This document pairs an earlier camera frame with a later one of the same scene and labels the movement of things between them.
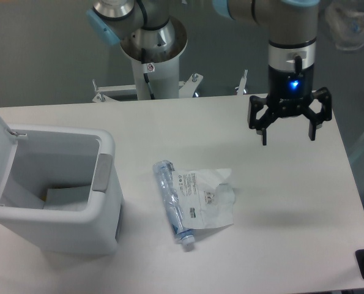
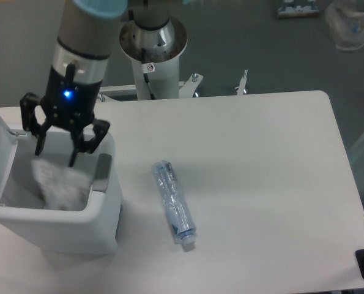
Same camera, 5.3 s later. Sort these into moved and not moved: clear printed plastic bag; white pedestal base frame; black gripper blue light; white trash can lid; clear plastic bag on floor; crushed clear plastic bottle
Moved: clear printed plastic bag; black gripper blue light
Not moved: crushed clear plastic bottle; clear plastic bag on floor; white pedestal base frame; white trash can lid
